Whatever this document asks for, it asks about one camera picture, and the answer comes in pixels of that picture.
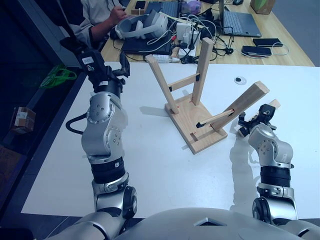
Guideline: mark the white power strip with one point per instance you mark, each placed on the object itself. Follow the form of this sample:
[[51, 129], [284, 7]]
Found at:
[[186, 32]]

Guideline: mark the black computer mouse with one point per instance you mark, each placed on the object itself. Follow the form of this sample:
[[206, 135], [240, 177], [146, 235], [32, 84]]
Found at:
[[237, 2]]

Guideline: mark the wooden leg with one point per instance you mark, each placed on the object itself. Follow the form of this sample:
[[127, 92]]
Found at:
[[161, 82], [242, 102], [202, 72]]

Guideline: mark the purple tissue box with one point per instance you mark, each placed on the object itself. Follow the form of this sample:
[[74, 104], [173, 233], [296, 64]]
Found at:
[[191, 4]]

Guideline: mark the wooden cross bar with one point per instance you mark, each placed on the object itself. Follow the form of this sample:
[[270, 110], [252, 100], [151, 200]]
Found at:
[[183, 82], [215, 118]]

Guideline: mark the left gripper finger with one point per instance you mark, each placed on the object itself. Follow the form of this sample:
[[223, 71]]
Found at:
[[125, 65]]

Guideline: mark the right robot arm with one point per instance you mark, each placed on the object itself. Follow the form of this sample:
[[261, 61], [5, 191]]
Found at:
[[270, 150]]

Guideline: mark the wooden seat board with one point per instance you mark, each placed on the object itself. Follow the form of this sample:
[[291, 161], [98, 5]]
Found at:
[[190, 127]]

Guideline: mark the cardboard box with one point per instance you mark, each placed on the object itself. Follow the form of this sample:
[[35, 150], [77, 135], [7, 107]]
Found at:
[[22, 120], [261, 6]]

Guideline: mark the dark open laptop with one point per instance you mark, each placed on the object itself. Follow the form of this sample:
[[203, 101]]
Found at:
[[162, 7]]

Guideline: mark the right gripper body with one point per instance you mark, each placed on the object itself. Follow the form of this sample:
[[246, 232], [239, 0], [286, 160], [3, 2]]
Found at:
[[252, 123]]

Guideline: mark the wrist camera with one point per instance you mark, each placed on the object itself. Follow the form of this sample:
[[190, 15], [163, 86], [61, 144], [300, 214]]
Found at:
[[93, 63], [267, 112]]

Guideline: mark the white headset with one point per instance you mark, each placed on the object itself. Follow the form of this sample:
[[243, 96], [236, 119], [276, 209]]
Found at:
[[147, 25]]

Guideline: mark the grey open laptop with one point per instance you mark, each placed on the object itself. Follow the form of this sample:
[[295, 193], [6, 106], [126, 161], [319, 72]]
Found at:
[[237, 23]]

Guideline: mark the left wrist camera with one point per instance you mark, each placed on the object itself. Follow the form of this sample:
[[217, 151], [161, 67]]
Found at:
[[93, 63]]

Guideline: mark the person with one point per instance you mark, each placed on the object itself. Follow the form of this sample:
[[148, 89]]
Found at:
[[100, 17]]

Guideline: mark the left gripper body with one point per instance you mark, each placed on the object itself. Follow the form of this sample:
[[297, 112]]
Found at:
[[110, 86]]

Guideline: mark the black phone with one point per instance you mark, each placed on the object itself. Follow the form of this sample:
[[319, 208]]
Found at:
[[257, 50], [267, 42]]

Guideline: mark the robot body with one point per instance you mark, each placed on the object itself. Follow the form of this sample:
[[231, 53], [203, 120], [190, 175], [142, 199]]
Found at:
[[205, 225]]

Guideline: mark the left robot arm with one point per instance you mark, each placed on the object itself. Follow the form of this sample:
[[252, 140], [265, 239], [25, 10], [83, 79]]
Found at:
[[102, 140]]

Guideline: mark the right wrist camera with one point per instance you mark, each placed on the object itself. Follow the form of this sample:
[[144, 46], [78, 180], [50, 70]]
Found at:
[[267, 112]]

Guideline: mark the black closed laptop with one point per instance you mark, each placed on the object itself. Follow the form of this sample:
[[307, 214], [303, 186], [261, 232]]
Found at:
[[140, 47]]

